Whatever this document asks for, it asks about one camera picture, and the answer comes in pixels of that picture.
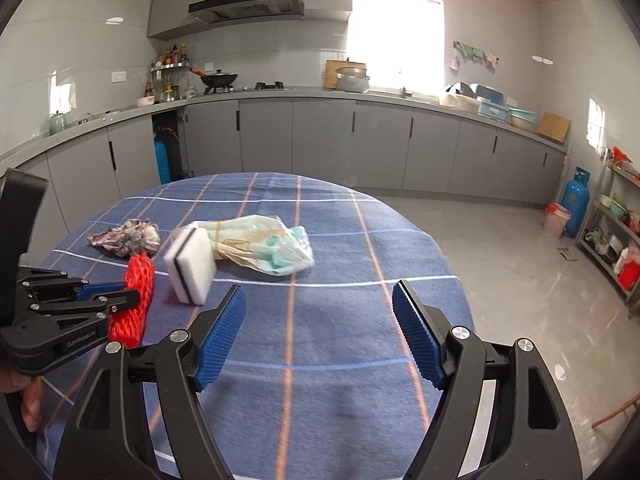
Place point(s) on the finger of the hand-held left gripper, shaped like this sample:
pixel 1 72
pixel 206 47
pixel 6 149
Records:
pixel 100 289
pixel 120 302

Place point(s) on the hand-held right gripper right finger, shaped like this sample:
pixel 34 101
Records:
pixel 417 335

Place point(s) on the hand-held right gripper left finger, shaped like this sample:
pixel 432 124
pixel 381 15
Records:
pixel 220 340

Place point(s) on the white sponge block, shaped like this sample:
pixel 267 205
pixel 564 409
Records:
pixel 190 265

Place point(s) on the person's left hand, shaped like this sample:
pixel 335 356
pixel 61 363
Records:
pixel 32 405

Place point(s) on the crumpled printed wrapper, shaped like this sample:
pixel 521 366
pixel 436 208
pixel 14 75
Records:
pixel 125 237

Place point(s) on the blue plaid tablecloth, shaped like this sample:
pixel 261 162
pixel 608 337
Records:
pixel 310 320

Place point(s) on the clear plastic bag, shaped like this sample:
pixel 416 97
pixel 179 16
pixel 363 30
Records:
pixel 265 245

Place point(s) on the green teapot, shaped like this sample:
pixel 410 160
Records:
pixel 58 124

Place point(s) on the white bucket with red bag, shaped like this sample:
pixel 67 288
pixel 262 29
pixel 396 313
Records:
pixel 556 220

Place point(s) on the white bowl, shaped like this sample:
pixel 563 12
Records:
pixel 145 101

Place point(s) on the grey base cabinets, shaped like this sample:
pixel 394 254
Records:
pixel 320 145

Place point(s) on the wooden stick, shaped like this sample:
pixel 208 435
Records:
pixel 617 411

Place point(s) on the metal shelf rack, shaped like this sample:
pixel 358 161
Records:
pixel 612 220

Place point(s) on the metal spice rack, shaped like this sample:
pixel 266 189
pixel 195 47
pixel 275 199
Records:
pixel 170 67

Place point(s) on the white basin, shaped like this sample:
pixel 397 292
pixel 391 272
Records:
pixel 457 101

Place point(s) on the green basin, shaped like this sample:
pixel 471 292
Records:
pixel 522 119

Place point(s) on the black wok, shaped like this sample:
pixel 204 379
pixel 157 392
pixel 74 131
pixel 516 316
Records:
pixel 220 80

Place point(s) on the light blue dish box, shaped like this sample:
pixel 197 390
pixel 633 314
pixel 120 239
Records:
pixel 492 105

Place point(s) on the gas stove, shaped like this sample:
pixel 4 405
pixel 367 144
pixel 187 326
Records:
pixel 267 86

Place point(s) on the metal pot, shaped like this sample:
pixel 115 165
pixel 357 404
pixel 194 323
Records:
pixel 352 81

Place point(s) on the wooden cutting board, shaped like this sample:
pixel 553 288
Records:
pixel 331 77

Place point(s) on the bright window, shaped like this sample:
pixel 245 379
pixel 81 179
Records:
pixel 395 35

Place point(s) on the black range hood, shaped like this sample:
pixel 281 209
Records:
pixel 247 6

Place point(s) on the hanging cloths rail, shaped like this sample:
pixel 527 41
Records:
pixel 475 53

